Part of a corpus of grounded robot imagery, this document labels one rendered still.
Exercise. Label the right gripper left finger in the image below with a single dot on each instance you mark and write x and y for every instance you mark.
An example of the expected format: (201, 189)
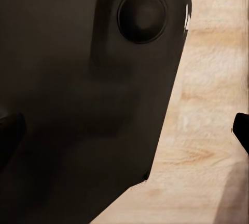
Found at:
(12, 130)

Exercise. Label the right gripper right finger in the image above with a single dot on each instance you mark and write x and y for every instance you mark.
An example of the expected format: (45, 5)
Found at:
(241, 129)

